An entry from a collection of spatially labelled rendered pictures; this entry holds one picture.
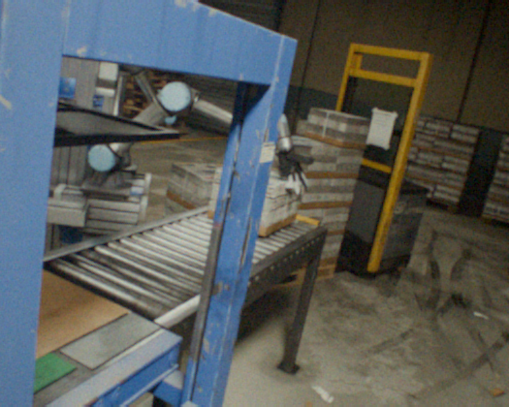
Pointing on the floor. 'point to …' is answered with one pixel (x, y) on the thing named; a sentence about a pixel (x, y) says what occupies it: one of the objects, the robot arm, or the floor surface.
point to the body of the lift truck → (400, 252)
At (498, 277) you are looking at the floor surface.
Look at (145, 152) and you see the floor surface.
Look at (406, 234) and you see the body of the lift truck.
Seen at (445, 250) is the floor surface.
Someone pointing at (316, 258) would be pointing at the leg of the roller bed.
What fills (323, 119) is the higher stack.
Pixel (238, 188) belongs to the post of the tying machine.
